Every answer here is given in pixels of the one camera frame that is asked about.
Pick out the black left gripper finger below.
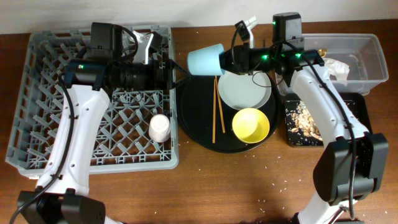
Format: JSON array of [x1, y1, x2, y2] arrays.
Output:
[[170, 60, 190, 75], [170, 76, 190, 89]]

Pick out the light blue cup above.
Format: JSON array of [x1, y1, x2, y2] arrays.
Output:
[[187, 44, 225, 76]]

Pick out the pink cup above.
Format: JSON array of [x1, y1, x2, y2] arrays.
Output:
[[149, 114, 170, 142]]

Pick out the yellow bowl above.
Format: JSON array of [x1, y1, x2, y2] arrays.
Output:
[[232, 108, 271, 144]]

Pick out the white napkin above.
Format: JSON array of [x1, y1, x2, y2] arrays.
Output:
[[323, 58, 350, 86]]

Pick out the gold snack wrapper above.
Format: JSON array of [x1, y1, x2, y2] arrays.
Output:
[[318, 49, 328, 58]]

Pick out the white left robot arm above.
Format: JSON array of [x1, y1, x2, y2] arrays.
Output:
[[15, 22, 177, 223]]

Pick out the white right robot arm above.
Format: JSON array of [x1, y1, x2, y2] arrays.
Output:
[[218, 12, 389, 223]]

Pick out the grey dishwasher rack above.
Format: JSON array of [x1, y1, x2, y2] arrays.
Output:
[[5, 29, 178, 179]]

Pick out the black rectangular waste tray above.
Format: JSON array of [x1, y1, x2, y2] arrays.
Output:
[[284, 93, 373, 147]]

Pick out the clear plastic waste bin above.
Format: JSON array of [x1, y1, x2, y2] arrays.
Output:
[[275, 33, 389, 96]]

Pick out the round black tray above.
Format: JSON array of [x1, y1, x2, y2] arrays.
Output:
[[177, 76, 282, 154]]

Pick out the pale grey plate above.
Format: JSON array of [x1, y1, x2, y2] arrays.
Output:
[[218, 72, 272, 110]]

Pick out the left wooden chopstick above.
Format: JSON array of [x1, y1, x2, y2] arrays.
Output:
[[212, 78, 216, 144]]

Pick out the wooden chopstick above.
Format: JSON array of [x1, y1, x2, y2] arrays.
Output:
[[212, 78, 216, 144], [215, 76, 226, 134]]

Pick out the right wooden chopstick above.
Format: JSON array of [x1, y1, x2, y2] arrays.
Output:
[[215, 76, 226, 134]]

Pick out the food scraps pile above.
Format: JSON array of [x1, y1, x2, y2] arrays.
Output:
[[291, 101, 323, 141]]

